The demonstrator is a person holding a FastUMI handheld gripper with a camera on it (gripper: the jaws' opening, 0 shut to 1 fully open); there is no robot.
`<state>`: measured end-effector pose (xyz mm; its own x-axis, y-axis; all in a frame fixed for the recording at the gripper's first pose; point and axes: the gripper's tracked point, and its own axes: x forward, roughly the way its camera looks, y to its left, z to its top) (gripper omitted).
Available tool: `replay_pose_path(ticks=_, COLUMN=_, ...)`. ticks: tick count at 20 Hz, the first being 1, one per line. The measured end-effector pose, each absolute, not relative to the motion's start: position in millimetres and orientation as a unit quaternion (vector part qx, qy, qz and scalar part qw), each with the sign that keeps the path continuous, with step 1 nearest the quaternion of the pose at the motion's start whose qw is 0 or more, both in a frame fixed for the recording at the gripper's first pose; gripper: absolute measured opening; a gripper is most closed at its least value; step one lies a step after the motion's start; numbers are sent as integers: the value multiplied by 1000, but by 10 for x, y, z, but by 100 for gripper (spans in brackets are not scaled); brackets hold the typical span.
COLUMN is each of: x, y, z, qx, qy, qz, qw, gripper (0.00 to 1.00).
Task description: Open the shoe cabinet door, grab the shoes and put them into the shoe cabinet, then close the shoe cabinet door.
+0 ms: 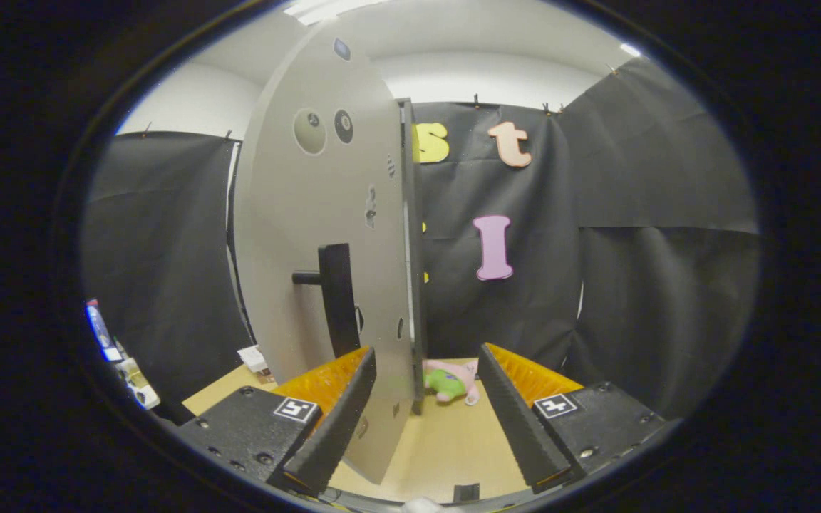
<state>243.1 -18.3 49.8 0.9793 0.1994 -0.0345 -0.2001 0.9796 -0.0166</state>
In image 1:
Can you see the blue white object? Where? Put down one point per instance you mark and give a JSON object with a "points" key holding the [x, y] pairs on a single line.
{"points": [[102, 331]]}

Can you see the pink green plush toy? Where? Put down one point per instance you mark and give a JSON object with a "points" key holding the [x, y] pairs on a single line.
{"points": [[450, 383]]}

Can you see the long ceiling light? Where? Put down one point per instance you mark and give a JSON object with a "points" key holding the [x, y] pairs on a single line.
{"points": [[325, 8]]}

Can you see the brown book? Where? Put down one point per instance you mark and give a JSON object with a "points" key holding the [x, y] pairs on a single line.
{"points": [[266, 377]]}

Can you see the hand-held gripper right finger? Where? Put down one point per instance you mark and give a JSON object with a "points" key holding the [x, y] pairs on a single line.
{"points": [[510, 413]]}

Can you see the beige shoe cabinet door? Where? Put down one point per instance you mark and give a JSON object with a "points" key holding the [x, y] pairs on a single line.
{"points": [[311, 199]]}

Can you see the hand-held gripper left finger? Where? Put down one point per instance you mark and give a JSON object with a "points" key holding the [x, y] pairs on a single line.
{"points": [[343, 413]]}

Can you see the small ceiling light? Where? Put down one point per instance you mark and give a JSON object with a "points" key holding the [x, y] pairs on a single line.
{"points": [[631, 50]]}

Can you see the grey shoe cabinet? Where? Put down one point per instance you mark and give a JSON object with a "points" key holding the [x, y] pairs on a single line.
{"points": [[417, 320]]}

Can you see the black backdrop cloth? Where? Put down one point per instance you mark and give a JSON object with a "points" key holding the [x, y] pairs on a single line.
{"points": [[653, 299]]}

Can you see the white yellow packet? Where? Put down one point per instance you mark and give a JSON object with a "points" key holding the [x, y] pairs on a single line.
{"points": [[138, 385]]}

